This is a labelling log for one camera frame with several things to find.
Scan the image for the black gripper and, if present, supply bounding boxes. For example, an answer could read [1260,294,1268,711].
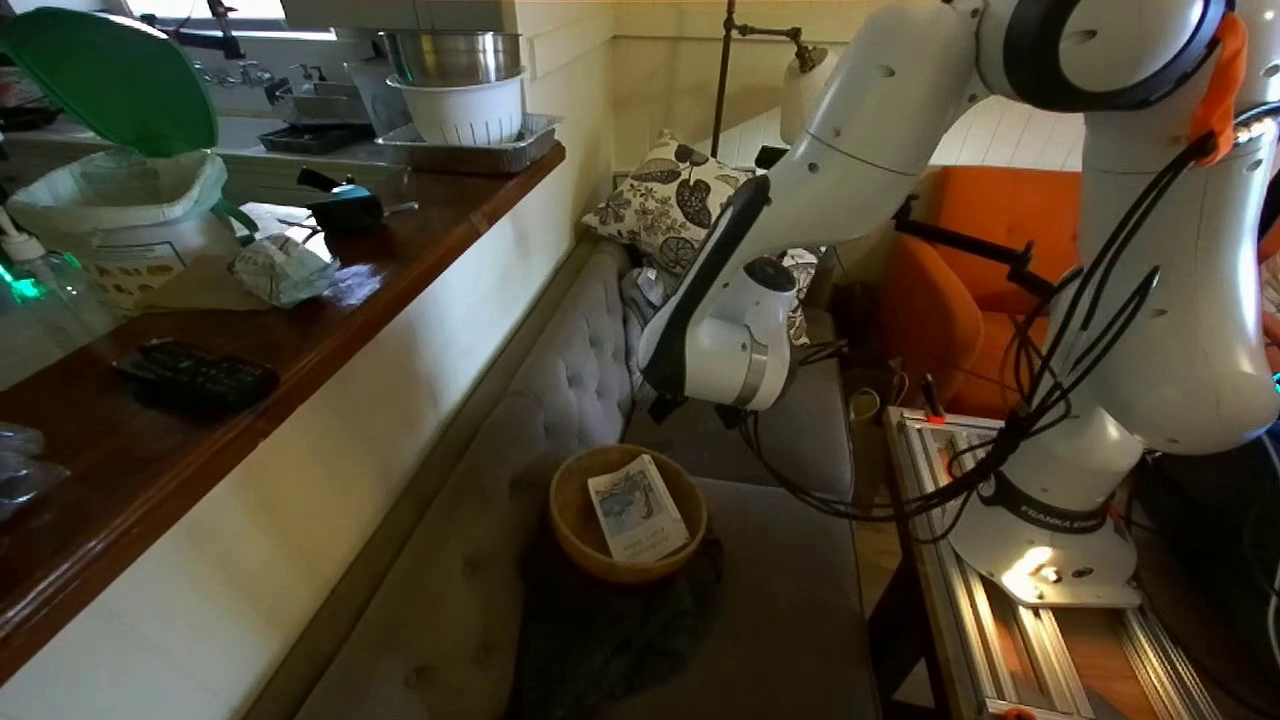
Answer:
[647,381,754,433]

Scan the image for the small white packet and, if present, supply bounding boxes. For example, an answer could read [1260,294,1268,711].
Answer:
[586,453,698,568]

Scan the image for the robot base table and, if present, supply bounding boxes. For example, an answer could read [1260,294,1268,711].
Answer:
[885,402,1280,720]

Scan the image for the wooden bowl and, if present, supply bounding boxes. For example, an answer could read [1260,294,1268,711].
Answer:
[547,439,712,591]

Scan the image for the grey crumpled blanket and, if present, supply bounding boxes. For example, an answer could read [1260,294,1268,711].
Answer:
[615,258,687,352]

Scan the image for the small floral pillow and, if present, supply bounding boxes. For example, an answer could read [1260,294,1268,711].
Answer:
[782,240,828,310]

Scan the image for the grey tufted sofa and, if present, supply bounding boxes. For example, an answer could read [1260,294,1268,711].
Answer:
[243,230,885,720]

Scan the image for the large floral pillow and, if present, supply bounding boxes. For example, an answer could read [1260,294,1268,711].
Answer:
[581,133,756,275]

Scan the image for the orange armchair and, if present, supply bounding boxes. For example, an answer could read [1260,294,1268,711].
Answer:
[873,162,1093,422]

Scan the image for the dark grey cloth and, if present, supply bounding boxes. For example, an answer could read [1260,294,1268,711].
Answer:
[504,525,727,720]

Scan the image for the floor lamp with metal pole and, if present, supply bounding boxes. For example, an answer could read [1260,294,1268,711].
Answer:
[709,0,833,154]

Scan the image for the metal baking tray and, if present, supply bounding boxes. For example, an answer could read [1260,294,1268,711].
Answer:
[372,110,559,174]

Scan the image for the white ceramic pot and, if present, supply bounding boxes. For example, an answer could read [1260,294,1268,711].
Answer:
[385,68,533,149]

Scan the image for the black round gadget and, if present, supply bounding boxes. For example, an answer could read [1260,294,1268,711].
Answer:
[292,162,396,264]

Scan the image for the stainless steel pot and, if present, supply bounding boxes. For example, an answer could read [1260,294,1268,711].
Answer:
[385,26,528,83]

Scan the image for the black flat tray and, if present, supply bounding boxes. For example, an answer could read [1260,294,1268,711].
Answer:
[256,115,380,159]

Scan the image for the black remote control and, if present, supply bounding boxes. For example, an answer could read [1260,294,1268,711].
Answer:
[114,336,286,421]

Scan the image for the wooden counter top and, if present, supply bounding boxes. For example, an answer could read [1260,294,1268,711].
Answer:
[0,134,572,684]

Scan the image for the white bin with green lid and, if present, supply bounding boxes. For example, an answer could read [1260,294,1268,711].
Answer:
[0,4,256,314]

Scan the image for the clear bottle with white cap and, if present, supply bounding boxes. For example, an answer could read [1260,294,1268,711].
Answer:
[0,204,91,355]

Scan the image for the clear plastic bag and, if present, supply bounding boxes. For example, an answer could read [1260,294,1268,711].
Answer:
[0,421,72,516]

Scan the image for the black cable bundle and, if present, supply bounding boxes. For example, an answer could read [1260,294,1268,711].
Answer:
[737,133,1280,526]

